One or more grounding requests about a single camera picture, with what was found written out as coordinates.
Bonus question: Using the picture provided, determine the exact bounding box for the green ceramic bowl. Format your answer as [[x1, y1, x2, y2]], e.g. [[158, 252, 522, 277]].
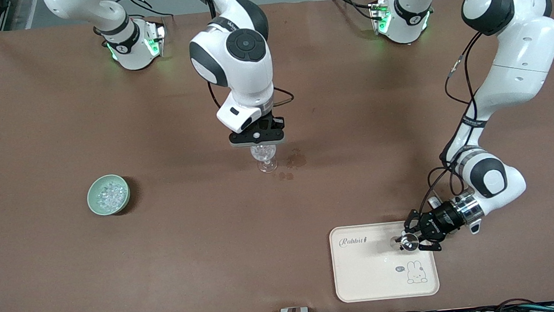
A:
[[85, 172, 133, 218]]

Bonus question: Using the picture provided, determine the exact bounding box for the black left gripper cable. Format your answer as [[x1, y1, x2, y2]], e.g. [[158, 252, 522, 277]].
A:
[[440, 32, 490, 108]]

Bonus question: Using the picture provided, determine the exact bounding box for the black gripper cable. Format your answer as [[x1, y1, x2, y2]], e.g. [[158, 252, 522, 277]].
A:
[[206, 72, 296, 113], [440, 32, 490, 108]]

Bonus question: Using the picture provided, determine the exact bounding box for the black left arm base cable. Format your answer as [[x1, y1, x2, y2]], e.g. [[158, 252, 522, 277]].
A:
[[328, 0, 377, 24]]

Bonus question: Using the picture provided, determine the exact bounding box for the clear ice cube pile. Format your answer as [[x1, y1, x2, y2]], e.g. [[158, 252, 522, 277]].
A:
[[94, 179, 128, 212]]

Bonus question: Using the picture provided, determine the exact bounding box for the clear wine glass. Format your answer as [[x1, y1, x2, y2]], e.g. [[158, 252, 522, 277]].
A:
[[250, 144, 279, 175]]

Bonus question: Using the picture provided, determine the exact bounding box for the cream rabbit print tray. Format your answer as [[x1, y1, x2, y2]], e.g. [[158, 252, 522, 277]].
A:
[[328, 218, 441, 305]]

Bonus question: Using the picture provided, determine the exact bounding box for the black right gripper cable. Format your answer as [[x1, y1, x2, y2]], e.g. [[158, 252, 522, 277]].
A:
[[206, 72, 296, 113]]

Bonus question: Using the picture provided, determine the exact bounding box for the brown table cover sheet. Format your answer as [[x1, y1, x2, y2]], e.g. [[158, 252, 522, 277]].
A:
[[0, 0, 554, 312]]

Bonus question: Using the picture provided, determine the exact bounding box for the steel double jigger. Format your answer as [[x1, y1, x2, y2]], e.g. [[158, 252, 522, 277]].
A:
[[389, 233, 420, 253]]

